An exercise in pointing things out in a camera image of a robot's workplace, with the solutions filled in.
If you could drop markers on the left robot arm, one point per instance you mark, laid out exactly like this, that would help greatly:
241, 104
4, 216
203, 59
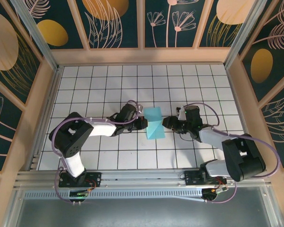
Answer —
71, 137

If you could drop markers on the small circuit board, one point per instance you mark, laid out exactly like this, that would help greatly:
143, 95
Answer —
211, 194
79, 194

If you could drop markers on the light blue paper sheet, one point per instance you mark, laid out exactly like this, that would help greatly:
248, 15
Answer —
156, 132

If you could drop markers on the grey metal sheet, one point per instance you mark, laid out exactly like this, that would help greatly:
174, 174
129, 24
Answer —
142, 212

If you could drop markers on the aluminium corner post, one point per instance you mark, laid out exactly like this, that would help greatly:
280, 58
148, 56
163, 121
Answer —
243, 35
37, 35

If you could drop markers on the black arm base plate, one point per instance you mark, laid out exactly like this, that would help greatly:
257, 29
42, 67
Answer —
190, 178
94, 178

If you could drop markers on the aluminium mounting rail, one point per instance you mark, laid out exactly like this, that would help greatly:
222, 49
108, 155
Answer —
142, 177

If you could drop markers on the aluminium side rail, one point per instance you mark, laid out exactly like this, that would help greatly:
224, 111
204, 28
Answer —
46, 118

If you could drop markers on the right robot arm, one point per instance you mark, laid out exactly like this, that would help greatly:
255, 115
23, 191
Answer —
243, 158

